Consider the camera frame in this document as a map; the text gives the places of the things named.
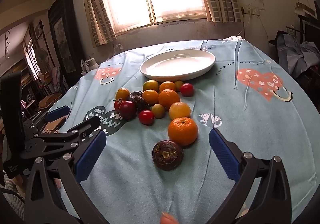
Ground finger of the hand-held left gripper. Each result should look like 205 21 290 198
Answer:
23 105 71 131
21 116 101 162

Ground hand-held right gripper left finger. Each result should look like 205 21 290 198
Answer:
24 129 108 224

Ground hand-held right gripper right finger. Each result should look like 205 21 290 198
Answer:
207 128 292 224

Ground mandarin orange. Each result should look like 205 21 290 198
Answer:
168 117 199 146
158 89 181 109

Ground large dark red tomato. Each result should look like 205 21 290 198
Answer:
118 100 137 120

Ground wrinkled passion fruit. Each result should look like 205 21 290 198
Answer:
152 140 185 171
127 91 143 101

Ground yellow-orange round tomato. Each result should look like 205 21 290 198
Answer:
169 102 191 120

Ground dark brown water chestnut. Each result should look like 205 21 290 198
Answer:
135 97 151 113

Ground small yellow-green cherry tomato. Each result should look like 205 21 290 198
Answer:
151 104 165 119

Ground white oval plate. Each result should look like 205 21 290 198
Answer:
140 49 216 82

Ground person's right hand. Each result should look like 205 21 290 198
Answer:
160 212 178 224

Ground wooden chair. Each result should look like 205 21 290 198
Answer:
35 93 63 112

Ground light blue printed tablecloth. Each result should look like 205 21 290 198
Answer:
49 36 320 224

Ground standing fan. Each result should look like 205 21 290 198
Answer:
35 47 52 77

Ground white jug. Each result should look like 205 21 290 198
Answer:
81 57 100 76

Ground dark framed picture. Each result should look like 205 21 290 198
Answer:
47 0 84 77

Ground white knitted cloth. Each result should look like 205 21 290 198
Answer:
0 174 25 208

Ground black hat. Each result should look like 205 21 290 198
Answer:
269 31 288 46

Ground pile of blue clothes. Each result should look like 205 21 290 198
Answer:
276 33 320 78

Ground black monitor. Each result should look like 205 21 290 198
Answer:
299 14 320 47

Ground wall power socket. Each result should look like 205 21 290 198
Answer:
241 6 260 15

